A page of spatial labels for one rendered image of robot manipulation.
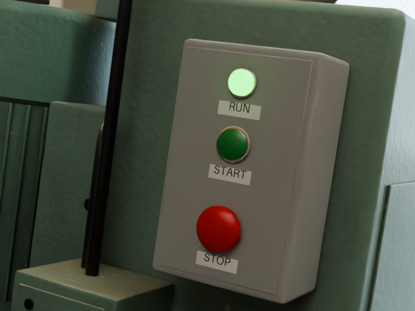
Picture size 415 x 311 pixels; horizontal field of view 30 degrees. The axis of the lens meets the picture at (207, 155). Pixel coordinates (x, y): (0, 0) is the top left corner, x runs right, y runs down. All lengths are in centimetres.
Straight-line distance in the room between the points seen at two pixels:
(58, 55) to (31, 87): 4
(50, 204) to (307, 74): 31
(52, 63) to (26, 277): 24
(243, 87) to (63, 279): 19
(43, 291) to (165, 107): 16
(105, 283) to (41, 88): 23
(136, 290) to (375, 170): 19
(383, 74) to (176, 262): 19
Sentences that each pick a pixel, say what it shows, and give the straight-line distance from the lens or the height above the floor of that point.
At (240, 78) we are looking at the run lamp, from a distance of 49.
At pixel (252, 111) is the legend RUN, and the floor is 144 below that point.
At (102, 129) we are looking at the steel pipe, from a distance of 60.
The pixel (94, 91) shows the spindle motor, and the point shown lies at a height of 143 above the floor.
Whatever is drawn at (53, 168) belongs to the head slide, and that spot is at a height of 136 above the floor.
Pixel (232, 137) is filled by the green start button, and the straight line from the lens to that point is 49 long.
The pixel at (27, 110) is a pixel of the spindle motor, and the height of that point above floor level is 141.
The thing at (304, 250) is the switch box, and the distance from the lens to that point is 51.
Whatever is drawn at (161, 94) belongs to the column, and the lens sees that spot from 60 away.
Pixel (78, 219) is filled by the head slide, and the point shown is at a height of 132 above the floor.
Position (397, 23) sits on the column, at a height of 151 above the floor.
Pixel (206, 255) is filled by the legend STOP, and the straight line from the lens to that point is 51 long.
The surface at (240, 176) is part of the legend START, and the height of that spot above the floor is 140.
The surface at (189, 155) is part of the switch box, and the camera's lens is 51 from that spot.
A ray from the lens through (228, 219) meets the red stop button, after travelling 49.
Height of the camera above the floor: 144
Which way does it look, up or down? 4 degrees down
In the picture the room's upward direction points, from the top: 8 degrees clockwise
